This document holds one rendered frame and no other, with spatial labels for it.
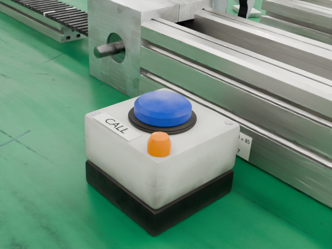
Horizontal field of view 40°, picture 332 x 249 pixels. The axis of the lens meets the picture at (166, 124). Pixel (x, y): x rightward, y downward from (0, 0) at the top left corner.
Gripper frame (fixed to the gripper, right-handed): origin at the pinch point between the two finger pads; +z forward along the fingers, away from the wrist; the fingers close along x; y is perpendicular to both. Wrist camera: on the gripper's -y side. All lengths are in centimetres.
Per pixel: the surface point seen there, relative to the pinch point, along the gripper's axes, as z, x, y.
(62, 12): -1.1, 19.3, 14.0
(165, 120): -4.6, 33.2, -21.7
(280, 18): -4.0, 3.9, -10.3
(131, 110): -4.0, 33.3, -18.3
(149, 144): -4.4, 35.7, -23.0
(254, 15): 2.0, -12.4, 5.3
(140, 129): -3.8, 34.4, -20.5
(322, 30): -3.9, 3.9, -15.9
